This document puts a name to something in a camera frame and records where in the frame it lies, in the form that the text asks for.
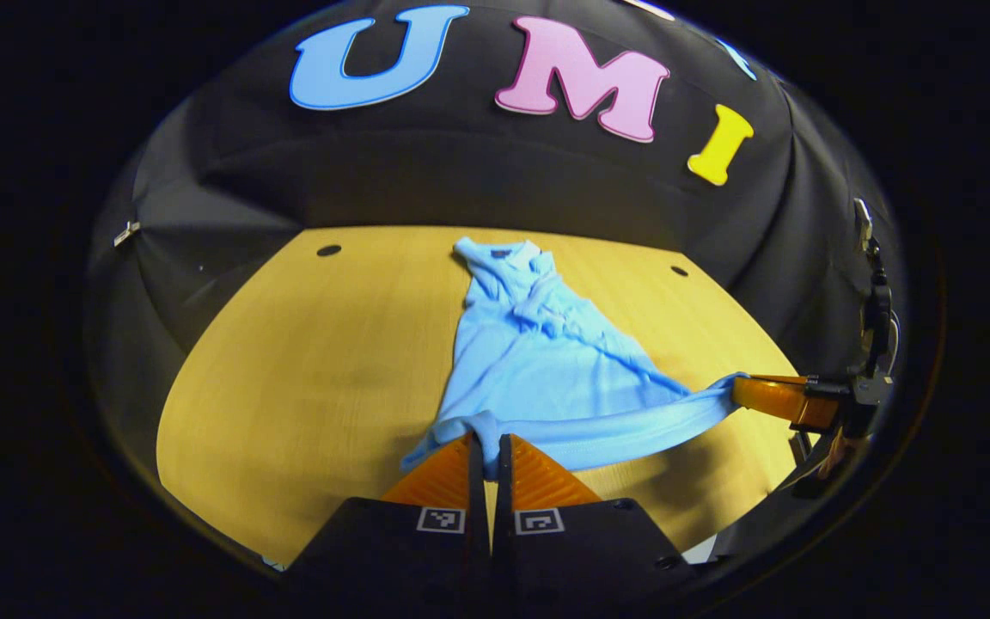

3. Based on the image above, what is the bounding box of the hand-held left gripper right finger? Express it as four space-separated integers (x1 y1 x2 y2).
492 432 700 607

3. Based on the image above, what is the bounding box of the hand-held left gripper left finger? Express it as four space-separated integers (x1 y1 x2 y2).
284 430 491 607

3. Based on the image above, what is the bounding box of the light blue T-shirt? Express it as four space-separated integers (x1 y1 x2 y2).
399 236 749 475

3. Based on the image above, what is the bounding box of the black backdrop cloth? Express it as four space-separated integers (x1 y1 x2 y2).
87 0 904 448

